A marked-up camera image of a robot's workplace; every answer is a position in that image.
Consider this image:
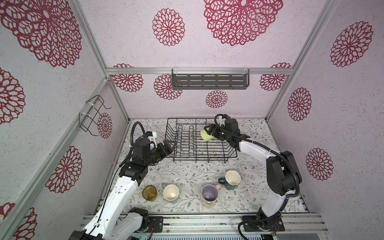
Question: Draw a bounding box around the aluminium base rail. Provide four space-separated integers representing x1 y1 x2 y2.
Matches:
149 213 329 236

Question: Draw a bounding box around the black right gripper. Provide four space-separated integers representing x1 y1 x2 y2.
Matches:
205 124 232 143

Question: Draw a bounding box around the black wire dish rack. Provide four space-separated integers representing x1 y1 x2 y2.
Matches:
165 118 238 163

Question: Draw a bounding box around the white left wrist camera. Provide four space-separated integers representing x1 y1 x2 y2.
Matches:
146 131 157 149

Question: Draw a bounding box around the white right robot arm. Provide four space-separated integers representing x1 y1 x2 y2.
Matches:
201 114 302 233

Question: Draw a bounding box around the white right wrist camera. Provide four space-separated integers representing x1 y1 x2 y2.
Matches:
217 116 226 128

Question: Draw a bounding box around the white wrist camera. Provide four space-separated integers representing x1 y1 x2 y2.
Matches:
217 116 226 128
146 131 157 149

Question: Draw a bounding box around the black wire wall basket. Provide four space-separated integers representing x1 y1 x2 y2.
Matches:
78 95 113 139

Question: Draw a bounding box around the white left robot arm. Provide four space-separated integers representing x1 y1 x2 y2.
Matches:
69 137 177 240

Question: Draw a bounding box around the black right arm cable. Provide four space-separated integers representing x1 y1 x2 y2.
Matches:
214 113 301 240

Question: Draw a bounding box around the dark green mug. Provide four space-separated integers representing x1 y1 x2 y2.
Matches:
218 170 242 190

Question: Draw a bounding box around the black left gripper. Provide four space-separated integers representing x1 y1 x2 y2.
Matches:
144 139 177 167

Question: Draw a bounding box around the dark grey wall shelf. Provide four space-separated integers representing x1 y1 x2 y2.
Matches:
171 69 250 90

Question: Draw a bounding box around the pink mug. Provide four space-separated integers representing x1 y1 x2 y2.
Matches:
201 185 222 208

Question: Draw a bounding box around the grey cream cup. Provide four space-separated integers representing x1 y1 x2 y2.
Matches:
163 184 180 202

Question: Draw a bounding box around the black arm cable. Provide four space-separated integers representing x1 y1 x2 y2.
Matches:
214 113 301 240
95 121 148 223

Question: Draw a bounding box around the light green cup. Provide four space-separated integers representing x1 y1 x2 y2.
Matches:
201 129 215 142

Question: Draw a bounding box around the amber glass cup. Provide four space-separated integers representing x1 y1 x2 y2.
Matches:
142 185 157 202

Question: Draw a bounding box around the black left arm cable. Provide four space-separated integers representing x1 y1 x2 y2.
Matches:
95 121 148 223

